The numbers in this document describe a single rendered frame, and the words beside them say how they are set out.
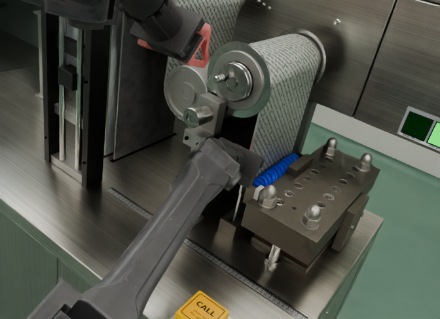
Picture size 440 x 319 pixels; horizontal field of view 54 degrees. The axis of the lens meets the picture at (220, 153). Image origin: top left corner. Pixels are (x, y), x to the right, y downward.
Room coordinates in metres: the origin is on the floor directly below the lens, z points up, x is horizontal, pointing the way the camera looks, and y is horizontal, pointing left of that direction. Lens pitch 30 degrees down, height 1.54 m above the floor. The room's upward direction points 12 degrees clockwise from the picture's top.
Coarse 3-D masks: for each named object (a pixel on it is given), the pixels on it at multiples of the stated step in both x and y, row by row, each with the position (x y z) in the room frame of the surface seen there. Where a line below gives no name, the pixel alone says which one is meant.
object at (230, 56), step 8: (224, 56) 0.81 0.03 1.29; (232, 56) 0.80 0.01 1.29; (240, 56) 0.79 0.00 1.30; (248, 56) 0.79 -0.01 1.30; (216, 64) 0.82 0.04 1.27; (224, 64) 0.81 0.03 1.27; (248, 64) 0.79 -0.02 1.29; (256, 64) 0.78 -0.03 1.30; (216, 72) 0.82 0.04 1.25; (256, 72) 0.78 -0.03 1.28; (256, 80) 0.77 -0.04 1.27; (216, 88) 0.81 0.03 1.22; (256, 88) 0.77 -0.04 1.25; (256, 96) 0.77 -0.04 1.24; (232, 104) 0.79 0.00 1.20; (240, 104) 0.78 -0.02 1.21; (248, 104) 0.78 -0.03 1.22
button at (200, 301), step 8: (200, 296) 0.55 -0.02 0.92; (208, 296) 0.56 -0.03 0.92; (184, 304) 0.53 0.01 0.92; (192, 304) 0.53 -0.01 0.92; (200, 304) 0.53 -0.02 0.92; (208, 304) 0.54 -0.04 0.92; (216, 304) 0.54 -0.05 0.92; (176, 312) 0.51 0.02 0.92; (184, 312) 0.51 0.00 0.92; (192, 312) 0.51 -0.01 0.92; (200, 312) 0.52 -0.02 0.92; (208, 312) 0.52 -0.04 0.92; (216, 312) 0.52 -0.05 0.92; (224, 312) 0.53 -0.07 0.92
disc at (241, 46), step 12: (228, 48) 0.82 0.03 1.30; (240, 48) 0.80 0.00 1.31; (252, 48) 0.79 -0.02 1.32; (216, 60) 0.83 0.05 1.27; (264, 60) 0.78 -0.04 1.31; (264, 72) 0.77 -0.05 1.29; (264, 84) 0.77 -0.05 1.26; (264, 96) 0.77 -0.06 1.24; (228, 108) 0.80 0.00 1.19; (252, 108) 0.78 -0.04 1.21
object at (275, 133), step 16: (304, 96) 0.95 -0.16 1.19; (272, 112) 0.82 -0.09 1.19; (288, 112) 0.89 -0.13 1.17; (256, 128) 0.77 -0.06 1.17; (272, 128) 0.84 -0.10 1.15; (288, 128) 0.91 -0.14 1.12; (256, 144) 0.78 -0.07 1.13; (272, 144) 0.86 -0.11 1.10; (288, 144) 0.94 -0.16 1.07; (272, 160) 0.88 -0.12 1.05; (256, 176) 0.82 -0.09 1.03; (240, 192) 0.77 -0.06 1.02
